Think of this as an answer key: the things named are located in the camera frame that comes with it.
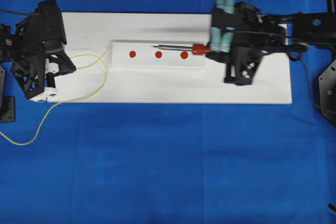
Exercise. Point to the left arm black white gripper body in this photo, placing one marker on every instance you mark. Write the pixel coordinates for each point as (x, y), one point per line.
(39, 35)

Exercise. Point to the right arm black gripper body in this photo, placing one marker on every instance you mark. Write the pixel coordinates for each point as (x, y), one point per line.
(252, 29)

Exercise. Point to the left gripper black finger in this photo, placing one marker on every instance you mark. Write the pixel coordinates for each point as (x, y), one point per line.
(50, 80)
(64, 63)

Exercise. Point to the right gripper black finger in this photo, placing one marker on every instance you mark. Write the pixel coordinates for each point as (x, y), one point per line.
(220, 37)
(242, 64)

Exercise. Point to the red handled soldering iron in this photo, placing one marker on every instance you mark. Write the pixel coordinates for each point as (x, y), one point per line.
(195, 49)

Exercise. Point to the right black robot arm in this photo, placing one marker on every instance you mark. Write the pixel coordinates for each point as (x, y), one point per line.
(304, 30)

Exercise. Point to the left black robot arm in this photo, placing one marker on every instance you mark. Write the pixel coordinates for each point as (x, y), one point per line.
(8, 44)

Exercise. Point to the large white foam board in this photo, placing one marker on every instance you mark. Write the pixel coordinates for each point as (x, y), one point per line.
(89, 44)

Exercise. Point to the small raised white block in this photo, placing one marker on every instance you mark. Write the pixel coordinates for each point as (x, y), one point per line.
(154, 53)

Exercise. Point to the blue table cloth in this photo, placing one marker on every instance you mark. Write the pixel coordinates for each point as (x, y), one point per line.
(151, 163)

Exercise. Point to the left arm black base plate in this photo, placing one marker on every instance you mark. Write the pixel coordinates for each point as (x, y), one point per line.
(8, 110)

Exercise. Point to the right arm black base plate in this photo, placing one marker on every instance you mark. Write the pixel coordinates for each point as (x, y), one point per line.
(327, 93)

